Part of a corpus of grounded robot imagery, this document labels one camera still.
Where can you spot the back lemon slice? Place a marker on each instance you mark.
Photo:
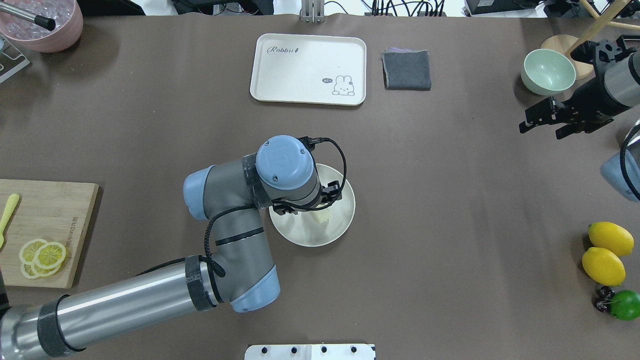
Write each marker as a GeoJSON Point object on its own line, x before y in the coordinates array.
{"type": "Point", "coordinates": [28, 250]}

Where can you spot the cream round plate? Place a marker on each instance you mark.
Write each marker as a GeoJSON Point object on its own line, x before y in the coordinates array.
{"type": "Point", "coordinates": [312, 229]}

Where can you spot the dark cherries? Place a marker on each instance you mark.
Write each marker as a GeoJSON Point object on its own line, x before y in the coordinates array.
{"type": "Point", "coordinates": [604, 296]}

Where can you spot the wooden cup stand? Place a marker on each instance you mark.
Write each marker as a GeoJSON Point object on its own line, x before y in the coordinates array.
{"type": "Point", "coordinates": [566, 44]}

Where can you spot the wooden cutting board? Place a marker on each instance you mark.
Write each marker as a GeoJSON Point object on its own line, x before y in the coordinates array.
{"type": "Point", "coordinates": [55, 211]}

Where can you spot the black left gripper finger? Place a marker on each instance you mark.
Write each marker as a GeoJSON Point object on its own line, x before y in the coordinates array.
{"type": "Point", "coordinates": [283, 207]}
{"type": "Point", "coordinates": [332, 192]}

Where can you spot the aluminium frame post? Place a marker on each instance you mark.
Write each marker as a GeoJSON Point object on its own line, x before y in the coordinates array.
{"type": "Point", "coordinates": [312, 11]}

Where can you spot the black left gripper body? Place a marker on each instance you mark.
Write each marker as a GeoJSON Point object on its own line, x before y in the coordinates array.
{"type": "Point", "coordinates": [332, 191]}

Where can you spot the grey folded cloth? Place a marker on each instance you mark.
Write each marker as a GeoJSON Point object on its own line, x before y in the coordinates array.
{"type": "Point", "coordinates": [407, 71]}

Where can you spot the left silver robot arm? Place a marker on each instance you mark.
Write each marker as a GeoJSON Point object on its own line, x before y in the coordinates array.
{"type": "Point", "coordinates": [236, 267]}

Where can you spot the mint green bowl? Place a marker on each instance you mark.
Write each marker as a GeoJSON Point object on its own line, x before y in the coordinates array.
{"type": "Point", "coordinates": [547, 72]}

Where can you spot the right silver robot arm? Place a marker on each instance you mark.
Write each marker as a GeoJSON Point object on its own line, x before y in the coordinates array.
{"type": "Point", "coordinates": [614, 89]}

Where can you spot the purple cloth under grey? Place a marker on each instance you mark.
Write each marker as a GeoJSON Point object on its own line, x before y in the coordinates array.
{"type": "Point", "coordinates": [399, 50]}

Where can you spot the yellow lemon near lime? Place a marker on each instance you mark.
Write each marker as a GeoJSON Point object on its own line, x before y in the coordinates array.
{"type": "Point", "coordinates": [603, 266]}

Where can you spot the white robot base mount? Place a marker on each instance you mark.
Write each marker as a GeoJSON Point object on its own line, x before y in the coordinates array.
{"type": "Point", "coordinates": [311, 351]}

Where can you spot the pink ice bowl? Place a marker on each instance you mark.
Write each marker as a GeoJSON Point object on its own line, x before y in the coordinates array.
{"type": "Point", "coordinates": [46, 26]}

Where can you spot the cream rabbit tray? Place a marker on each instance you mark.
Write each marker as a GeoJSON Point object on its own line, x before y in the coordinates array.
{"type": "Point", "coordinates": [309, 69]}

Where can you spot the green lime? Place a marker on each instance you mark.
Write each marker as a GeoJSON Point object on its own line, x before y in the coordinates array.
{"type": "Point", "coordinates": [625, 305]}

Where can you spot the yellow lemon far from lime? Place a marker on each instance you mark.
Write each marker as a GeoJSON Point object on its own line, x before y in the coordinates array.
{"type": "Point", "coordinates": [611, 236]}

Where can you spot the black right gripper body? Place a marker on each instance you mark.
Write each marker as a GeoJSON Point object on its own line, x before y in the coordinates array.
{"type": "Point", "coordinates": [591, 102]}

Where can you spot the yellow plastic knife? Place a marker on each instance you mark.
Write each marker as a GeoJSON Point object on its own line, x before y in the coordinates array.
{"type": "Point", "coordinates": [7, 214]}

